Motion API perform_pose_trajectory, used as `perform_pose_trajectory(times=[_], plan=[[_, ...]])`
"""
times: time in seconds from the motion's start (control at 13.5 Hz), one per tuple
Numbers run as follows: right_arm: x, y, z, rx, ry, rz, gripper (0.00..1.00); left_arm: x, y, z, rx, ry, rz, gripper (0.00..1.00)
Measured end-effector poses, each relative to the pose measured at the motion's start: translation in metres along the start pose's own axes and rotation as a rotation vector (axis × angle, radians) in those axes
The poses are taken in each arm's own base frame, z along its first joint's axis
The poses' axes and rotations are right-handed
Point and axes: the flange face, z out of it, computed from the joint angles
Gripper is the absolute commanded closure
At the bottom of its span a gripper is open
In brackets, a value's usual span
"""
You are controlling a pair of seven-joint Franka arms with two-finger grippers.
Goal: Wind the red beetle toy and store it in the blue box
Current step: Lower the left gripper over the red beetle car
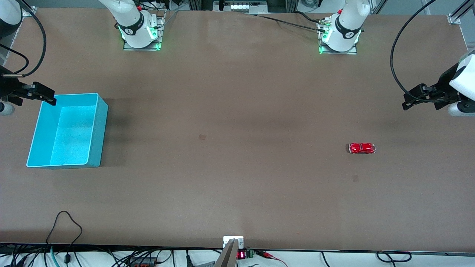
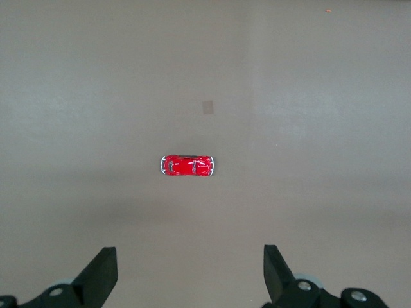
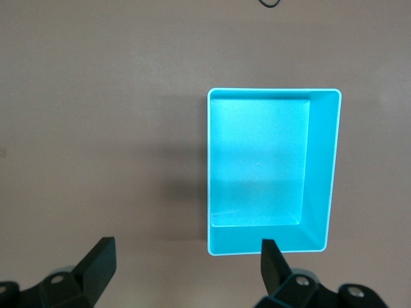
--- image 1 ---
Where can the white lit device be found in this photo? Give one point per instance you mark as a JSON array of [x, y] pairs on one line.
[[246, 5]]

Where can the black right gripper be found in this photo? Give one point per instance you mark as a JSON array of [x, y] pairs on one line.
[[8, 88]]

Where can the red digit display module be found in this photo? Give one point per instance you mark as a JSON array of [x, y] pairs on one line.
[[243, 254]]

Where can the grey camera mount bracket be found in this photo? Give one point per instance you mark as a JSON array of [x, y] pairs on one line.
[[228, 256]]

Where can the blue plastic box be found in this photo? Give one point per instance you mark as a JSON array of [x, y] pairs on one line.
[[70, 133]]

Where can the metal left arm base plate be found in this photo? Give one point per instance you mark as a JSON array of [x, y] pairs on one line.
[[352, 52]]

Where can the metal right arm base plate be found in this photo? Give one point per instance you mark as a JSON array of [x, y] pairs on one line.
[[160, 29]]

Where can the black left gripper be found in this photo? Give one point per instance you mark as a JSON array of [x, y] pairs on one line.
[[444, 91]]

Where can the aluminium frame profile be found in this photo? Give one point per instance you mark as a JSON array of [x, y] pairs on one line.
[[458, 15]]

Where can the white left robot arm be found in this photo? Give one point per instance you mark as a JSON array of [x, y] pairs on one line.
[[345, 22]]

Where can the red beetle toy car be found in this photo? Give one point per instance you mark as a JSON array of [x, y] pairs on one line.
[[362, 148]]

